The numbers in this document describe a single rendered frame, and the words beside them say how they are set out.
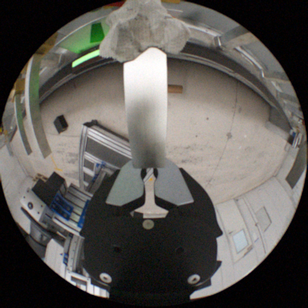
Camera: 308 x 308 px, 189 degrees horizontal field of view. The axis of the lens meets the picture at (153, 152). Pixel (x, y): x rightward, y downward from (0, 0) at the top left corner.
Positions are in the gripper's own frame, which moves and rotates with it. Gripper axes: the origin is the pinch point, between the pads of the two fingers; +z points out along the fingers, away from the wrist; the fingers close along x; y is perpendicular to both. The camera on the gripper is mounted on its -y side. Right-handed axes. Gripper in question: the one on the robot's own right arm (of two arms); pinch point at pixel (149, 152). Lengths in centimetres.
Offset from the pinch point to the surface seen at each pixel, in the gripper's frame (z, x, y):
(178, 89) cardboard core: 74, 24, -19
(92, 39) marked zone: 8.0, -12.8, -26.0
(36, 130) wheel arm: -1.2, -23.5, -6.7
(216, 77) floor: 82, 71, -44
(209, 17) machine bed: 14, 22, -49
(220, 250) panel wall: -57, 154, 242
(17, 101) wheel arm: 1, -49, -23
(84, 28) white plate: 2.6, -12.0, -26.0
